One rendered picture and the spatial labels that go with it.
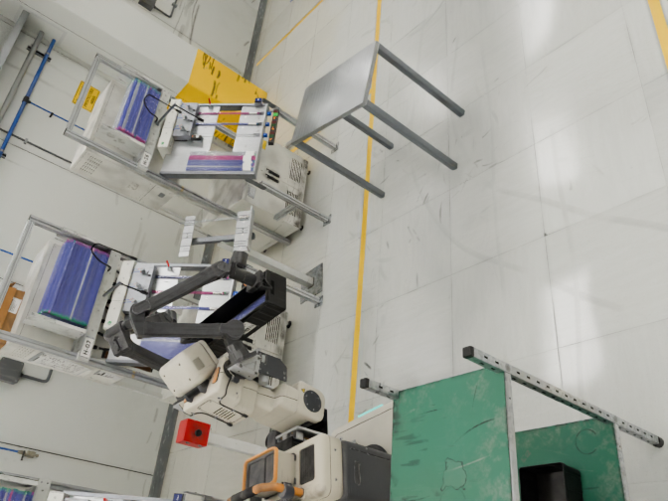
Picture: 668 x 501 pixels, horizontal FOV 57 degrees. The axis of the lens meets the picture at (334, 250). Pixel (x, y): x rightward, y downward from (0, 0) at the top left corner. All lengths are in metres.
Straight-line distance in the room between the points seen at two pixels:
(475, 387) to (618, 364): 1.02
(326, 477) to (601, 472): 1.00
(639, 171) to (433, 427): 1.68
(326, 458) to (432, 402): 0.73
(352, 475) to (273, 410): 0.44
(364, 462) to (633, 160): 1.83
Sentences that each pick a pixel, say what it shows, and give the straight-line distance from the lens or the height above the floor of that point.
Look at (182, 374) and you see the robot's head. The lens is 2.59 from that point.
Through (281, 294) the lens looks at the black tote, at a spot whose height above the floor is 1.04.
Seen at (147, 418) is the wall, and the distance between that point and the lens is 5.69.
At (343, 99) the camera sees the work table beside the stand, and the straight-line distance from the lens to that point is 3.68.
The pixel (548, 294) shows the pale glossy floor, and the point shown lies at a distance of 3.08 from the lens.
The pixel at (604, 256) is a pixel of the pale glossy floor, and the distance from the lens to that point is 3.00.
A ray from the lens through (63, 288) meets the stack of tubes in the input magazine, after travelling 4.00.
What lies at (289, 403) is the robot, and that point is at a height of 0.85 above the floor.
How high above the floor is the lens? 2.36
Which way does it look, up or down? 31 degrees down
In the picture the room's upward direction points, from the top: 63 degrees counter-clockwise
